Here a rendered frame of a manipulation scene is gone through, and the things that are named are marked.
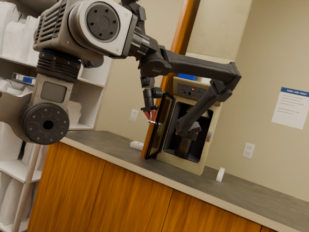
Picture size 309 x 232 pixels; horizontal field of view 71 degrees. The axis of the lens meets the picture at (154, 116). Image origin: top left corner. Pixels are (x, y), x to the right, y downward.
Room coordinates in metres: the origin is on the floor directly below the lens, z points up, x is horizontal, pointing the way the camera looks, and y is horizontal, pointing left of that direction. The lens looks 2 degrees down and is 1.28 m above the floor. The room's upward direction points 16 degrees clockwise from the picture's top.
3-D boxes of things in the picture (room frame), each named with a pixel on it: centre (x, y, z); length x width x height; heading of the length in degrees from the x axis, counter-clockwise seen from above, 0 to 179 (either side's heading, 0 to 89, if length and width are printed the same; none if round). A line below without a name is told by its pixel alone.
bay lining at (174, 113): (1.56, -0.28, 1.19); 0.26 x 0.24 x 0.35; 69
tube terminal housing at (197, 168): (1.56, -0.28, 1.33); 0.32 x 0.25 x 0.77; 69
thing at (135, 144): (1.71, 0.03, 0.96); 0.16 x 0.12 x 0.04; 81
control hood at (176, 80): (1.39, -0.22, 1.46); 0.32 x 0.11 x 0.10; 69
